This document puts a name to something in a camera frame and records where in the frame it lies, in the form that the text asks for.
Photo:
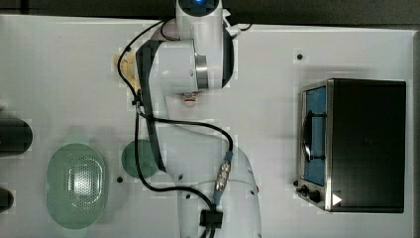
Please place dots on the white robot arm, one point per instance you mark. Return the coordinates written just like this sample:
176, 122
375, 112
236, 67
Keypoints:
217, 194

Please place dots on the green toy pot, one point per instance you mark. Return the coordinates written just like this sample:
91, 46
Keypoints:
146, 160

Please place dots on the yellow plush toy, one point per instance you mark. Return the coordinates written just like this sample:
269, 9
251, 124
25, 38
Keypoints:
127, 67

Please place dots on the black toaster oven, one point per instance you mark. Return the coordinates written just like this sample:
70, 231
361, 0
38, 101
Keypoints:
352, 141

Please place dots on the green perforated oval tray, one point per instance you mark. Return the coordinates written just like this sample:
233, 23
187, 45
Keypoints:
77, 186

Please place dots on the black cylinder cup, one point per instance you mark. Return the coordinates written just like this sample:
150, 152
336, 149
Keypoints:
6, 200
16, 137

